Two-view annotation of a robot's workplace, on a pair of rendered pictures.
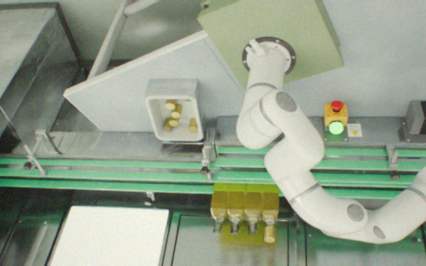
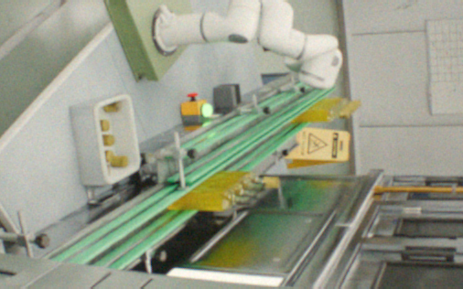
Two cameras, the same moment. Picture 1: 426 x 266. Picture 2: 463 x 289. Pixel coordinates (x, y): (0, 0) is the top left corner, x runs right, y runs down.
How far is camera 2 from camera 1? 182 cm
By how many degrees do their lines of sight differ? 72
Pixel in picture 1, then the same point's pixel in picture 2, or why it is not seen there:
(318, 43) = (186, 11)
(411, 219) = not seen: hidden behind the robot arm
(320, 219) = (326, 39)
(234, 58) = (147, 35)
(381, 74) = (196, 63)
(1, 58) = not seen: outside the picture
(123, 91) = (45, 139)
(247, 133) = (248, 17)
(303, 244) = not seen: hidden behind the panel
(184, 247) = (236, 261)
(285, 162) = (285, 16)
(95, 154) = (60, 241)
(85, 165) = (66, 256)
